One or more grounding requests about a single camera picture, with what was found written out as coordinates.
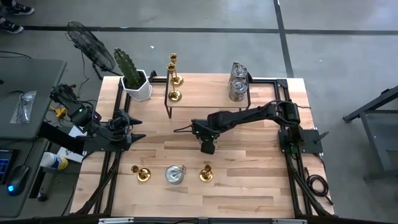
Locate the white hexagonal plant pot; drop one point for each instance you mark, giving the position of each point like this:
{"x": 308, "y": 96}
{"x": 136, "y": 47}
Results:
{"x": 141, "y": 93}

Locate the keyboard with lit keys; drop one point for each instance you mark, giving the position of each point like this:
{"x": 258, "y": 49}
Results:
{"x": 4, "y": 165}

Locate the wooden shelf black metal frame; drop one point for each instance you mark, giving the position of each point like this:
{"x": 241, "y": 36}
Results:
{"x": 205, "y": 90}

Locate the black metal stand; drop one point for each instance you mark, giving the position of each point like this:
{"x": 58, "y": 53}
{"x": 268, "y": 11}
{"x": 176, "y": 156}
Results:
{"x": 370, "y": 104}

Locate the gold candle stick holder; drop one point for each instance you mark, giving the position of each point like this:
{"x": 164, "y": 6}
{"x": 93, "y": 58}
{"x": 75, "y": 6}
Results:
{"x": 174, "y": 96}
{"x": 206, "y": 176}
{"x": 177, "y": 81}
{"x": 144, "y": 175}

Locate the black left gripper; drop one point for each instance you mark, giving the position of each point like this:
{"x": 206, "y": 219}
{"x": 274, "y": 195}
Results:
{"x": 122, "y": 130}

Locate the yellow power plug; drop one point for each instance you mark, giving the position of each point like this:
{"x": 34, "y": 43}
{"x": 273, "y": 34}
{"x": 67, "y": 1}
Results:
{"x": 60, "y": 112}

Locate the black aluminium table frame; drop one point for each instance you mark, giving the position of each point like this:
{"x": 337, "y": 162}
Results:
{"x": 282, "y": 83}

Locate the grey desk top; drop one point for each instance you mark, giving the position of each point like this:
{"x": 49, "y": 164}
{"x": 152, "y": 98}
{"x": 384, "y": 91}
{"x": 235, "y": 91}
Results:
{"x": 21, "y": 205}
{"x": 31, "y": 77}

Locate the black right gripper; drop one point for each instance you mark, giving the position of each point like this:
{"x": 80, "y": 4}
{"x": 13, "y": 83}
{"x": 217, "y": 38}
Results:
{"x": 207, "y": 147}

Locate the clear plastic bag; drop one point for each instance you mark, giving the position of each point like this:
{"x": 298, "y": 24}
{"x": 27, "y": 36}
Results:
{"x": 23, "y": 107}

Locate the white bracket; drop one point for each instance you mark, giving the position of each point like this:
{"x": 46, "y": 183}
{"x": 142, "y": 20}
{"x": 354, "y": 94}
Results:
{"x": 289, "y": 221}
{"x": 115, "y": 220}

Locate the green cactus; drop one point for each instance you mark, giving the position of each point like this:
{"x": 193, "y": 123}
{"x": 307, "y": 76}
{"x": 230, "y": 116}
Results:
{"x": 126, "y": 67}

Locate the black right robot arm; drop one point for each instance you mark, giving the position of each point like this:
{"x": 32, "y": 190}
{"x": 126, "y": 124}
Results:
{"x": 248, "y": 116}

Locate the black computer mouse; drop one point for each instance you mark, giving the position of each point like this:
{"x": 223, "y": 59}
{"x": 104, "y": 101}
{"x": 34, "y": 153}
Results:
{"x": 17, "y": 179}

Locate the black floor fan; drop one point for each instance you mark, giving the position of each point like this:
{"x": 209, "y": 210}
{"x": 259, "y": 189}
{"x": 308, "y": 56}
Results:
{"x": 90, "y": 46}

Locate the white paper sheet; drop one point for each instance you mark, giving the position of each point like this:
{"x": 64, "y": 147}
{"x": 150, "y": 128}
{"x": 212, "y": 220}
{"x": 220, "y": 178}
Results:
{"x": 70, "y": 154}
{"x": 76, "y": 132}

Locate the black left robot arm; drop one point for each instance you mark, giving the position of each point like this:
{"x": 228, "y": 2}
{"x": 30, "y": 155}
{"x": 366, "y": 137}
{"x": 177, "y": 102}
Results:
{"x": 77, "y": 115}

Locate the person's shoe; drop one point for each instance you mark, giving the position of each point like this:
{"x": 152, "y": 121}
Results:
{"x": 11, "y": 25}
{"x": 20, "y": 7}

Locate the white wipes canister yellow lid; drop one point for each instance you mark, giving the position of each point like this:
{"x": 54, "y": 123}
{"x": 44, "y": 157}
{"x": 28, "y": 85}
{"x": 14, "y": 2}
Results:
{"x": 51, "y": 160}

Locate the black caster wheel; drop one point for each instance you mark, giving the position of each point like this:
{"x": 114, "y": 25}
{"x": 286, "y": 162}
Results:
{"x": 42, "y": 196}

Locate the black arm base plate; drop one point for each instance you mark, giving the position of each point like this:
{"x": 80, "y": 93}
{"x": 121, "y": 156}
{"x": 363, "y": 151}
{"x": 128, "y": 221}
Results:
{"x": 93, "y": 147}
{"x": 311, "y": 146}

